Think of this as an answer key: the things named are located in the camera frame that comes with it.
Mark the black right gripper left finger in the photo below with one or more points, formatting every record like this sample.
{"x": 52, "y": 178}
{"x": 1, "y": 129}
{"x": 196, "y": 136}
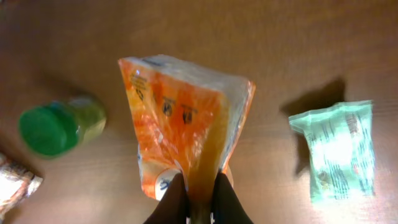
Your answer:
{"x": 173, "y": 208}

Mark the beige brown snack bag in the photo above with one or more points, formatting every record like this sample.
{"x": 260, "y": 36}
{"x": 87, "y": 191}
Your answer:
{"x": 17, "y": 183}

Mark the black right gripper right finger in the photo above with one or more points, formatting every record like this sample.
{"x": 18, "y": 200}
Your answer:
{"x": 226, "y": 206}

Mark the teal snack packet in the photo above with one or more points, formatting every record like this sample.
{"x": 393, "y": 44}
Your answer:
{"x": 339, "y": 140}

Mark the green lid jar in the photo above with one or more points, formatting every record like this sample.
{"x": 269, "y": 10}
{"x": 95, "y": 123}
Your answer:
{"x": 56, "y": 128}

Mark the orange tissue packet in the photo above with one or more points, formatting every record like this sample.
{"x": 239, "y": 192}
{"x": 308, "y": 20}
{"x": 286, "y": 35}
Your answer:
{"x": 187, "y": 118}

